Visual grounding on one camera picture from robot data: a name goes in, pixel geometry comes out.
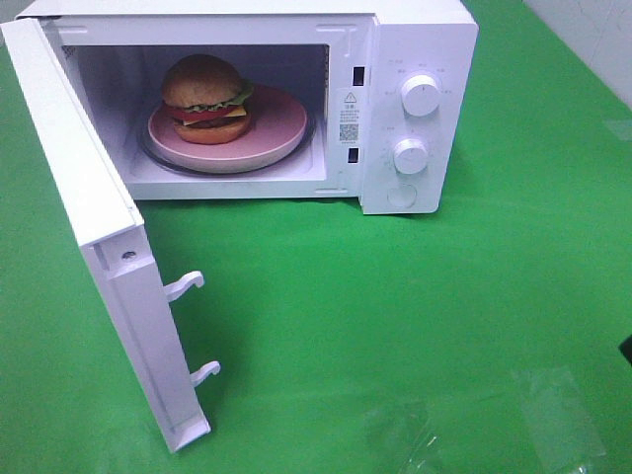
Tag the upper white microwave knob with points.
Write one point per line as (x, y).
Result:
(420, 95)

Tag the white microwave door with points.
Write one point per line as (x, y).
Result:
(109, 231)

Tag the white microwave oven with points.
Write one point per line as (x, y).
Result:
(350, 99)

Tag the lower white microwave knob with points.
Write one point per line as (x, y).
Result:
(410, 156)

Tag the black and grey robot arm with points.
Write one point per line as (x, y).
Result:
(625, 349)

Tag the round microwave door button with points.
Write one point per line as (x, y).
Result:
(402, 196)

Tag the pink round plate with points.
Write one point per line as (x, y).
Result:
(270, 100)

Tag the white microwave knob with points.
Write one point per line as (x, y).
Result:
(410, 156)
(420, 95)

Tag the burger with lettuce and tomato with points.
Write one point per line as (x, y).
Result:
(205, 98)

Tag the clear tape patch right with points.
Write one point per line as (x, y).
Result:
(560, 427)

